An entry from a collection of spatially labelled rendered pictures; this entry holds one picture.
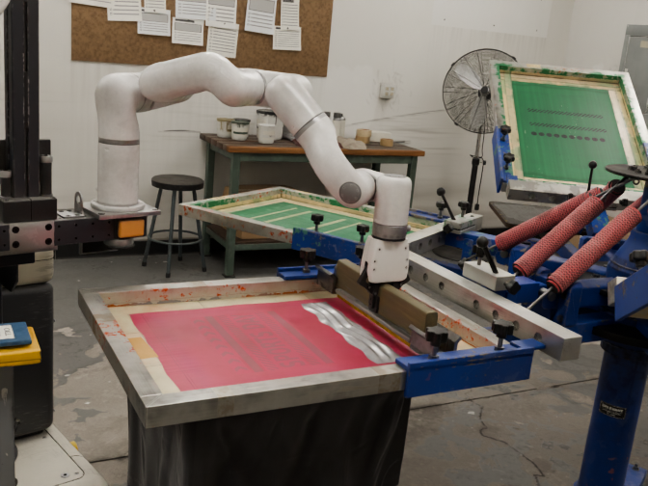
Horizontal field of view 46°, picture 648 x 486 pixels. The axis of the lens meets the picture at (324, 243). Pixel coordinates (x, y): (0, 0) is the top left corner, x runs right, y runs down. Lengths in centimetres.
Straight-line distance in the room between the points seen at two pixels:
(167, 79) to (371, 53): 432
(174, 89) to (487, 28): 504
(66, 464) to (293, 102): 136
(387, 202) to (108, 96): 67
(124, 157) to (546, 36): 554
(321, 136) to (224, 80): 24
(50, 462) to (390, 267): 129
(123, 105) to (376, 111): 438
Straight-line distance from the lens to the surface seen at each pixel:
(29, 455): 255
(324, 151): 160
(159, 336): 160
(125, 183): 185
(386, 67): 607
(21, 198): 180
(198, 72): 171
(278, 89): 166
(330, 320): 173
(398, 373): 143
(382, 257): 165
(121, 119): 182
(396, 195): 162
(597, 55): 694
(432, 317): 156
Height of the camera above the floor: 156
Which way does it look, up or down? 15 degrees down
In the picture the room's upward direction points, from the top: 5 degrees clockwise
